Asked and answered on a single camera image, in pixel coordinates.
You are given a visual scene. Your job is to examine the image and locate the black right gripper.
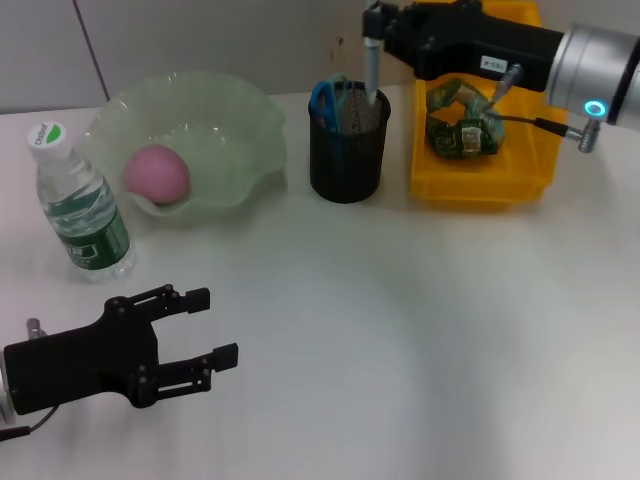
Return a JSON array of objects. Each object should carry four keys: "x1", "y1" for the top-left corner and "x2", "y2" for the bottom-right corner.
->
[{"x1": 362, "y1": 0, "x2": 565, "y2": 94}]

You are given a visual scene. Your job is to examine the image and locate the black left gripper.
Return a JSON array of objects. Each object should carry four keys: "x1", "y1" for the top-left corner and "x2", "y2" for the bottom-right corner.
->
[{"x1": 3, "y1": 284, "x2": 240, "y2": 416}]

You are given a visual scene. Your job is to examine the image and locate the silver grey ballpoint pen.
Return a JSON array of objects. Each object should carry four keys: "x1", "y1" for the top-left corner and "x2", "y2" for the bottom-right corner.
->
[{"x1": 363, "y1": 0, "x2": 385, "y2": 104}]

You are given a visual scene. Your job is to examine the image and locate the blue scissors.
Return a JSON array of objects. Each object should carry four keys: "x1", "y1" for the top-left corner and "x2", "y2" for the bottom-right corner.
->
[{"x1": 309, "y1": 72, "x2": 354, "y2": 135}]

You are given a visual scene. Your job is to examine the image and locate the green plastic wrapper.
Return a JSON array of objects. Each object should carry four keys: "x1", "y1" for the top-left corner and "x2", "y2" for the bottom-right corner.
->
[{"x1": 424, "y1": 77, "x2": 503, "y2": 160}]

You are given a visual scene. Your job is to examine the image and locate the clear water bottle green label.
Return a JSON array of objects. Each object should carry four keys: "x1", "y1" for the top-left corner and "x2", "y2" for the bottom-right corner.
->
[{"x1": 27, "y1": 119, "x2": 137, "y2": 285}]

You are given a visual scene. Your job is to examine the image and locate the pink peach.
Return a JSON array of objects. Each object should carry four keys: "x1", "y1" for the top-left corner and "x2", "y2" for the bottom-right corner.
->
[{"x1": 122, "y1": 143, "x2": 192, "y2": 205}]

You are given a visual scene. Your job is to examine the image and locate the black mesh pen cup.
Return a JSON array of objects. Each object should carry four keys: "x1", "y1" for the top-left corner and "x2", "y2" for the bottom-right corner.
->
[{"x1": 307, "y1": 82, "x2": 392, "y2": 204}]

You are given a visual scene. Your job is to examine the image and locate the yellow plastic storage bin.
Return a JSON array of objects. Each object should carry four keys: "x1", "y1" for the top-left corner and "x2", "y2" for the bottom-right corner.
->
[{"x1": 409, "y1": 0, "x2": 560, "y2": 209}]

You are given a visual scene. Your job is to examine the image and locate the pale green glass bowl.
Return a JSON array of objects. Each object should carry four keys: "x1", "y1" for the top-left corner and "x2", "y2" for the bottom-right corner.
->
[{"x1": 79, "y1": 70, "x2": 290, "y2": 231}]

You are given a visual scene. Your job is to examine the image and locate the left gripper cable with plug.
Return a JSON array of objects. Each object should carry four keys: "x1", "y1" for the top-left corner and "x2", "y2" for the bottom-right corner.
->
[{"x1": 0, "y1": 317, "x2": 59, "y2": 441}]

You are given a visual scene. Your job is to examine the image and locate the gripper cable with plug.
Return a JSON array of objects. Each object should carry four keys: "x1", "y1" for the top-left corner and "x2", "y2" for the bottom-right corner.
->
[
  {"x1": 492, "y1": 63, "x2": 601, "y2": 154},
  {"x1": 0, "y1": 317, "x2": 59, "y2": 441}
]

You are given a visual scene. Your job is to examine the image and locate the right gripper cable with plug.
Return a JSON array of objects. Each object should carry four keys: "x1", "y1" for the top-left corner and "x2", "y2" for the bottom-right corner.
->
[{"x1": 492, "y1": 63, "x2": 601, "y2": 154}]

